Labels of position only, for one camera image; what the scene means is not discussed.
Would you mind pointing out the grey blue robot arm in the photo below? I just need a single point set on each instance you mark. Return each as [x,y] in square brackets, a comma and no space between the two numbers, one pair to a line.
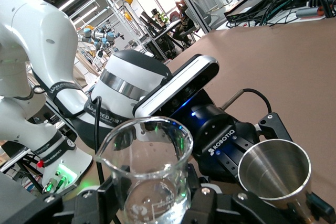
[102,37]

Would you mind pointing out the clear glass beaker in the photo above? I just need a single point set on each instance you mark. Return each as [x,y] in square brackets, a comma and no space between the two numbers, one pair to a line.
[147,195]

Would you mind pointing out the grey metal cylinder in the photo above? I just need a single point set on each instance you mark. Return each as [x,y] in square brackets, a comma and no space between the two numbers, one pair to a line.
[307,12]

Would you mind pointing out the green potted plant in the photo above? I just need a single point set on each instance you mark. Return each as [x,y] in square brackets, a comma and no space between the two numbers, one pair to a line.
[164,18]

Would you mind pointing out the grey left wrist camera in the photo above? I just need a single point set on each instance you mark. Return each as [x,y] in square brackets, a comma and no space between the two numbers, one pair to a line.
[178,85]

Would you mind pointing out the brown table cloth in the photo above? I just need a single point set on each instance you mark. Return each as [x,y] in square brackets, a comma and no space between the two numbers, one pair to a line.
[288,64]

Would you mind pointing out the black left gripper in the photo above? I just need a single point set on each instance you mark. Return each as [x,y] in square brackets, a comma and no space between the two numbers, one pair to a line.
[215,127]

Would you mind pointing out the seated person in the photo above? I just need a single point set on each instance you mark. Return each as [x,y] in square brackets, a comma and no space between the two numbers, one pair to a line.
[183,22]

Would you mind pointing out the steel double jigger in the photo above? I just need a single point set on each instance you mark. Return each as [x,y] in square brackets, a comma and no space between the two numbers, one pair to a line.
[275,171]

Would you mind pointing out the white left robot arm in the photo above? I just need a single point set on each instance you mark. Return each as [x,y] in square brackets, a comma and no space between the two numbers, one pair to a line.
[39,37]

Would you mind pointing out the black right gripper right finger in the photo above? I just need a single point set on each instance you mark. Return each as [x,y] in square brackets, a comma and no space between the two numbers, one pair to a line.
[223,208]

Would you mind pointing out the grey office chair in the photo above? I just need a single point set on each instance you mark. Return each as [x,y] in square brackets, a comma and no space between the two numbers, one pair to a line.
[202,19]

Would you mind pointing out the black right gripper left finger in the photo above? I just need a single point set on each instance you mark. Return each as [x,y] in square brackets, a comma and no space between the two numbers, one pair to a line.
[52,211]

